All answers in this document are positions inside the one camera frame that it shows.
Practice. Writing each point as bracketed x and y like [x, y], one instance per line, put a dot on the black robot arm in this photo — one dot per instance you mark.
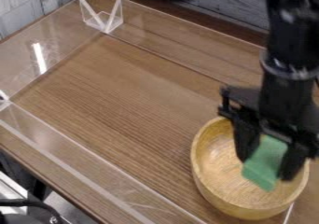
[291, 54]

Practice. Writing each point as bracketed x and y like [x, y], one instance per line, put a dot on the clear acrylic corner bracket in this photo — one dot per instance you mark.
[106, 22]

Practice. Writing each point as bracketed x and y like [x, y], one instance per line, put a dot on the brown wooden bowl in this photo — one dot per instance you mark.
[217, 170]

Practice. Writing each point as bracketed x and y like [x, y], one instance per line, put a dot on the black metal bracket with screw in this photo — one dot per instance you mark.
[42, 213]

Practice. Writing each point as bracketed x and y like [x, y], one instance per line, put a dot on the green rectangular block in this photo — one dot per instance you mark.
[261, 167]

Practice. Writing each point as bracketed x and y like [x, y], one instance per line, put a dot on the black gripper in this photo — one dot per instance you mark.
[277, 109]

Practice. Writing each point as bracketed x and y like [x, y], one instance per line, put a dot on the clear acrylic enclosure wall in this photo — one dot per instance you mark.
[103, 110]

